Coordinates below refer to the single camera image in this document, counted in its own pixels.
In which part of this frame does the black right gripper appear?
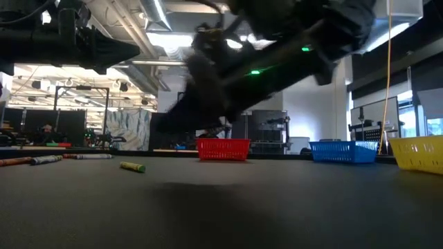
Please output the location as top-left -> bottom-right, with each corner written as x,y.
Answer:
156,25 -> 237,135

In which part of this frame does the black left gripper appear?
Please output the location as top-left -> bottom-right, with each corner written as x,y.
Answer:
20,0 -> 141,76

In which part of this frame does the yellow green crayon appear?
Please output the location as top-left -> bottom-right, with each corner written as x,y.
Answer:
119,160 -> 147,174

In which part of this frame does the white crayon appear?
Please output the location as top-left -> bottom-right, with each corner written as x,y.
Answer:
73,153 -> 114,160
29,154 -> 64,166

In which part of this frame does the red plastic basket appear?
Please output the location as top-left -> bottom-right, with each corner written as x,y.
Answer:
195,138 -> 251,162

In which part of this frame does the long ceiling light strip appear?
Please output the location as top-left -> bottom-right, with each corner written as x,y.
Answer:
131,59 -> 188,67

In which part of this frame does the blue white patterned curtain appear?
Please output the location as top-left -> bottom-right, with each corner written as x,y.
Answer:
105,108 -> 152,151

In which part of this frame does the black partition panel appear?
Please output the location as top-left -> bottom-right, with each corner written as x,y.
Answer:
3,108 -> 87,146

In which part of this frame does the black equipment cabinet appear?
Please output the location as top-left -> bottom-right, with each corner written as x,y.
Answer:
230,109 -> 290,155

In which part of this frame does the black table mat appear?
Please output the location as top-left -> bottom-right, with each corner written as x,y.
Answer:
0,154 -> 443,249

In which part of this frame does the white bin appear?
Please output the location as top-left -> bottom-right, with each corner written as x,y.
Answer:
289,136 -> 311,155

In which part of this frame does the blue plastic basket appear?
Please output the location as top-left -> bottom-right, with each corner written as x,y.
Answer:
309,140 -> 379,165

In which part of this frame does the grey whiteboard panel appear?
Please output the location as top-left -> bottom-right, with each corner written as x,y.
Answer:
350,96 -> 401,140

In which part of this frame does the yellow plastic basket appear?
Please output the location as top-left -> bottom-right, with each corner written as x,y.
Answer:
388,134 -> 443,176

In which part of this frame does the black gantry frame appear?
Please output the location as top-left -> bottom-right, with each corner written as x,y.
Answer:
53,85 -> 110,150

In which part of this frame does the black table frame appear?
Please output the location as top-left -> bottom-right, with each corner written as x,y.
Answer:
0,147 -> 398,165

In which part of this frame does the round silver duct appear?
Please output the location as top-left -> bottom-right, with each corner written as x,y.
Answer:
138,0 -> 173,33

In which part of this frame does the yellow hanging cable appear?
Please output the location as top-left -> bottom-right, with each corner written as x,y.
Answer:
378,0 -> 394,156

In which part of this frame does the large rectangular silver duct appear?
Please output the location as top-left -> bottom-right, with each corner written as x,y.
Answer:
366,0 -> 425,53

